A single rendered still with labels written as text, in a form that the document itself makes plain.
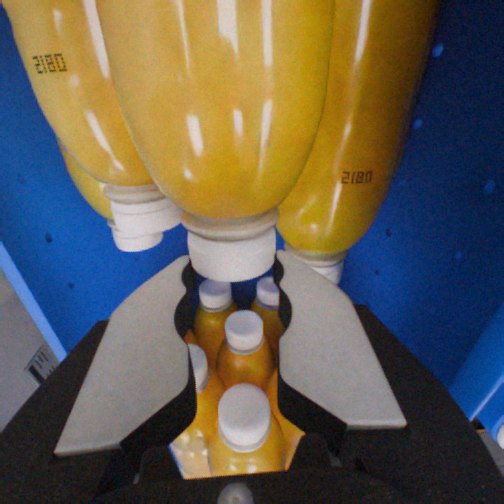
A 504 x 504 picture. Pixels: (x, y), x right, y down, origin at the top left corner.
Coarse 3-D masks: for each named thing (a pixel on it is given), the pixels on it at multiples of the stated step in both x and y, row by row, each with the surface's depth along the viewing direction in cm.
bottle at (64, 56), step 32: (0, 0) 9; (32, 0) 9; (64, 0) 9; (32, 32) 9; (64, 32) 9; (96, 32) 9; (32, 64) 10; (64, 64) 9; (96, 64) 9; (64, 96) 10; (96, 96) 10; (64, 128) 11; (96, 128) 11; (96, 160) 12; (128, 160) 12; (128, 192) 13; (160, 192) 14
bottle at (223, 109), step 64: (128, 0) 6; (192, 0) 5; (256, 0) 5; (320, 0) 6; (128, 64) 6; (192, 64) 6; (256, 64) 6; (320, 64) 7; (128, 128) 8; (192, 128) 7; (256, 128) 7; (192, 192) 8; (256, 192) 8
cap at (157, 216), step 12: (120, 204) 14; (132, 204) 14; (144, 204) 14; (156, 204) 14; (168, 204) 15; (120, 216) 14; (132, 216) 14; (144, 216) 14; (156, 216) 14; (168, 216) 15; (180, 216) 16; (120, 228) 15; (132, 228) 14; (144, 228) 14; (156, 228) 15; (168, 228) 15
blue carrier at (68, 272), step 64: (448, 0) 15; (0, 64) 15; (448, 64) 16; (0, 128) 15; (448, 128) 16; (0, 192) 15; (64, 192) 20; (448, 192) 17; (0, 256) 15; (64, 256) 20; (128, 256) 27; (384, 256) 24; (448, 256) 17; (64, 320) 20; (192, 320) 38; (384, 320) 25; (448, 320) 16; (448, 384) 12
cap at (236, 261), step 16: (192, 240) 11; (208, 240) 10; (256, 240) 10; (272, 240) 11; (192, 256) 11; (208, 256) 10; (224, 256) 10; (240, 256) 10; (256, 256) 10; (272, 256) 11; (208, 272) 11; (224, 272) 10; (240, 272) 11; (256, 272) 11
